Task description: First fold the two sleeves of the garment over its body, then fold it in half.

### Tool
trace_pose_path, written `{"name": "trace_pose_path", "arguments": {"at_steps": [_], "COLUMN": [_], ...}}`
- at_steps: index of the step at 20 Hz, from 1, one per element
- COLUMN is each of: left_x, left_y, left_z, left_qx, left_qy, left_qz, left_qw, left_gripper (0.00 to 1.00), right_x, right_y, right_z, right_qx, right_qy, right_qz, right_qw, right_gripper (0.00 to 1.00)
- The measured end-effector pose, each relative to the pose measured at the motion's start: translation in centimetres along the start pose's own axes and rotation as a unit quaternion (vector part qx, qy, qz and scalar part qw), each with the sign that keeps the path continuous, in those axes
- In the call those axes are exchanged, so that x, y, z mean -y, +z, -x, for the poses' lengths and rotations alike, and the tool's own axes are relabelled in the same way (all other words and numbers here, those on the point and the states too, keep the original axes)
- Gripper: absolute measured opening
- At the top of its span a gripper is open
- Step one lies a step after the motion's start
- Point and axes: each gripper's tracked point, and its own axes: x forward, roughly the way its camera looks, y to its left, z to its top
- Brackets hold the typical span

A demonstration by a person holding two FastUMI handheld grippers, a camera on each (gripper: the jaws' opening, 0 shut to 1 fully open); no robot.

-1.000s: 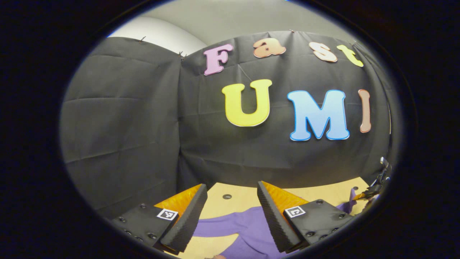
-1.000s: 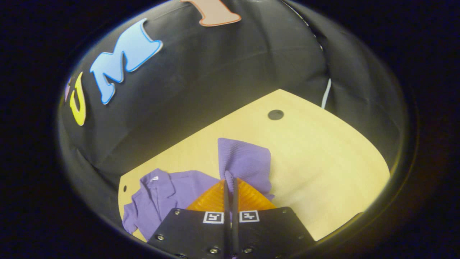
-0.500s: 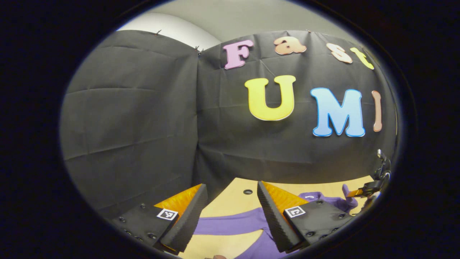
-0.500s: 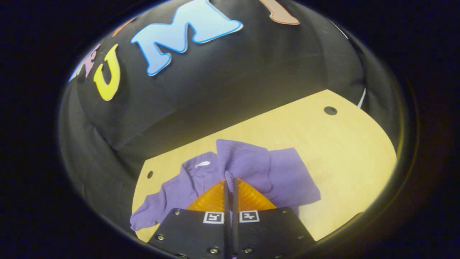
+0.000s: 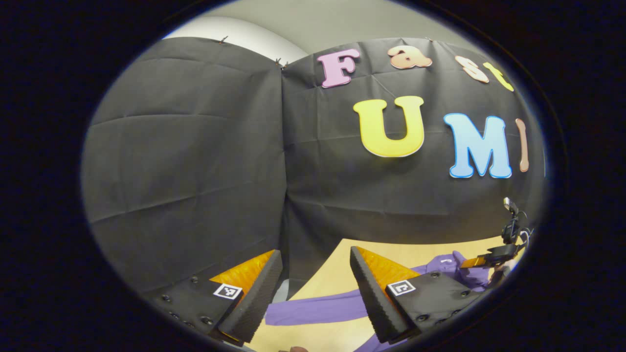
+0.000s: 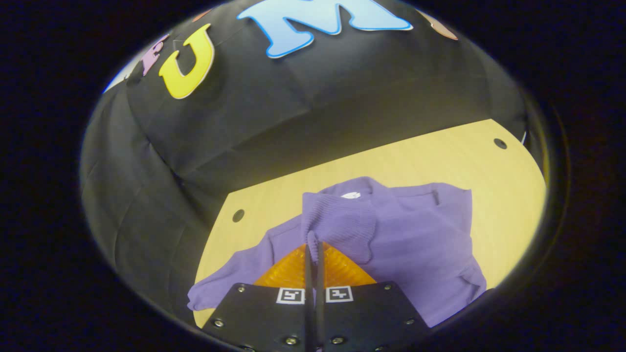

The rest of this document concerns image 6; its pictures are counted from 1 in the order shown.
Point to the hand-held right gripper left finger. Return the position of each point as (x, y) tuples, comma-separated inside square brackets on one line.
[(264, 318)]

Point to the black backdrop cloth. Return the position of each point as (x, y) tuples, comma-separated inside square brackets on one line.
[(318, 107)]

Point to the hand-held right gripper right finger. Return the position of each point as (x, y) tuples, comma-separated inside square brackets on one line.
[(367, 318)]

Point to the purple knit garment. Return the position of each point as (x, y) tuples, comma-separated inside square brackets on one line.
[(420, 234)]

